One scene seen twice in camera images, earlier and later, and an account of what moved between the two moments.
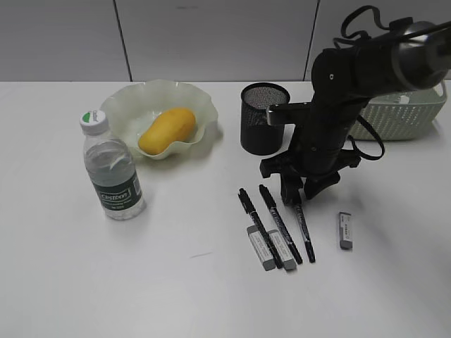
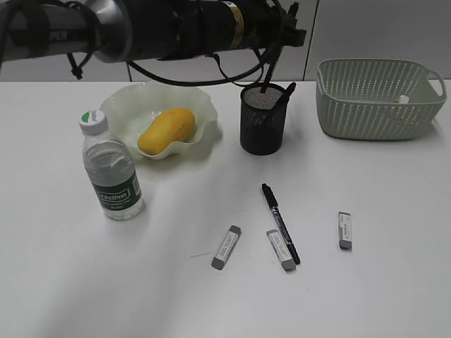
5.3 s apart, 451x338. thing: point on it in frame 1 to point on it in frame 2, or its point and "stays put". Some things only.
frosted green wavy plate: [134, 108] stays put
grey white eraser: [282, 249] stays put
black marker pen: [305, 232] to [284, 100]
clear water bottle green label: [110, 164] stays put
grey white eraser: [344, 227] stays put
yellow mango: [176, 124] stays put
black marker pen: [251, 212] to [268, 76]
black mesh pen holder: [256, 136] stays put
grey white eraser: [261, 247] to [226, 247]
